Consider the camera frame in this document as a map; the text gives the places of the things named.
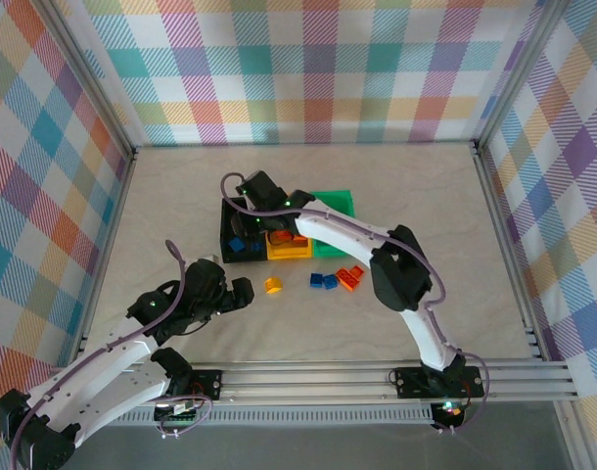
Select aluminium frame post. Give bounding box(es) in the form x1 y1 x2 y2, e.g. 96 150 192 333
33 0 137 159
471 0 573 151

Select black controller board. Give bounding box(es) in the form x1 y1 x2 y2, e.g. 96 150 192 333
433 399 465 431
154 399 205 428

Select aluminium table side rail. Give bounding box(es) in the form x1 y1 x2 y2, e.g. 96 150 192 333
71 150 137 367
471 141 545 361

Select black plastic bin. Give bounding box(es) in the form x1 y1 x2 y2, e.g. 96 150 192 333
218 195 269 264

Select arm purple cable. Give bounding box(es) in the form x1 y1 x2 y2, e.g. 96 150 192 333
220 170 490 435
7 238 214 466

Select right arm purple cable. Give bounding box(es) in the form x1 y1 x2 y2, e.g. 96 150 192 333
220 170 490 435

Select yellow plastic bin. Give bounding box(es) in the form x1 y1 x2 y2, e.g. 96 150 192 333
265 229 315 261

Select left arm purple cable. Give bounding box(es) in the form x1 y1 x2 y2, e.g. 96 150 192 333
7 238 214 466

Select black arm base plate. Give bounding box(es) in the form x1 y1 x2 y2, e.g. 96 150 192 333
393 364 485 399
185 369 225 401

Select green plastic bin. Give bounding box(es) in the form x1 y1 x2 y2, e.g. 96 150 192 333
308 189 357 259

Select grey slotted cable duct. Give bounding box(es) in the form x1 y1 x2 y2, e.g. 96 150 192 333
110 408 436 426

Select aluminium mounting rail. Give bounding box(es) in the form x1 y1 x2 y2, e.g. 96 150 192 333
38 360 579 407

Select plaid checked backdrop panel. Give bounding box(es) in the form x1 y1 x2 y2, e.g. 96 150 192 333
0 0 133 447
474 0 597 437
58 0 549 148

